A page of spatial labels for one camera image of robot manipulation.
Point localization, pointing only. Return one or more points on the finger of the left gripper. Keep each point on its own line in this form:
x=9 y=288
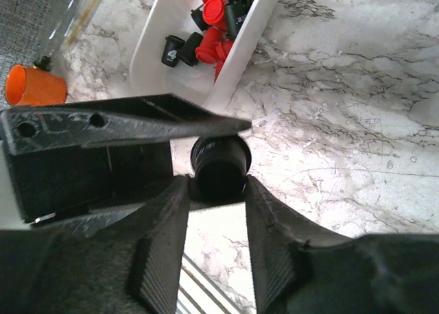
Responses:
x=111 y=122

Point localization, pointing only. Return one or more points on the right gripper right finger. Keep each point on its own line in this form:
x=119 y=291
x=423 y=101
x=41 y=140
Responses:
x=299 y=266

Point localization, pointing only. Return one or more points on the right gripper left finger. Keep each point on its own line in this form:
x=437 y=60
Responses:
x=130 y=266

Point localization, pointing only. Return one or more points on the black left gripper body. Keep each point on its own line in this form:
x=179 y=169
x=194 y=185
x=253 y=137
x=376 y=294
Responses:
x=67 y=182

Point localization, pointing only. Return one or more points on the black coffee capsule number four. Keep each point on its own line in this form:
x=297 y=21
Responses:
x=170 y=52

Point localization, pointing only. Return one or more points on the white plastic storage basket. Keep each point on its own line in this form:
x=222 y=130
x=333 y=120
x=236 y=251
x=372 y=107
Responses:
x=156 y=68

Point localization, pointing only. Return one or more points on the black coffee capsule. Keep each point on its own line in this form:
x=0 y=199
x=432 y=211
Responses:
x=235 y=15

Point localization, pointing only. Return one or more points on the orange plastic cup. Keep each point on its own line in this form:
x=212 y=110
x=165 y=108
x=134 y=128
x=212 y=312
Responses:
x=29 y=86

